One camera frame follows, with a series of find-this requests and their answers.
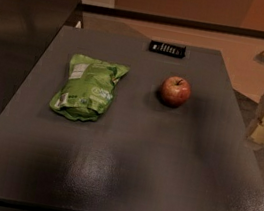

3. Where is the red apple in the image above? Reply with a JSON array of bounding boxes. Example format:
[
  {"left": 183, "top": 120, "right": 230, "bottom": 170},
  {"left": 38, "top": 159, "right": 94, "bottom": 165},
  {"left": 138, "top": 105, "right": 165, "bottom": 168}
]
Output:
[{"left": 159, "top": 76, "right": 191, "bottom": 108}]

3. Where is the dark side counter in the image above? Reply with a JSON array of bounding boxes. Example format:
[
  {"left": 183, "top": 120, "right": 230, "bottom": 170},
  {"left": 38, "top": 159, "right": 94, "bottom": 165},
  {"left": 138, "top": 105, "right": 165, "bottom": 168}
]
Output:
[{"left": 0, "top": 0, "right": 83, "bottom": 114}]

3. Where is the green rice chip bag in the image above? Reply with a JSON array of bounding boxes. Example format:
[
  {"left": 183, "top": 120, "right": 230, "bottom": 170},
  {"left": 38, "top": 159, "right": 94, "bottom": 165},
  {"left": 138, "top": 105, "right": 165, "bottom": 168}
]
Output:
[{"left": 49, "top": 54, "right": 129, "bottom": 122}]

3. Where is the black label tag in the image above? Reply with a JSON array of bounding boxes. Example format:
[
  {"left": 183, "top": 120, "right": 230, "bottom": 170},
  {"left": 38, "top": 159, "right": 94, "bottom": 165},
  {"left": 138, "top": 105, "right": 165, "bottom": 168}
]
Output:
[{"left": 148, "top": 40, "right": 186, "bottom": 59}]

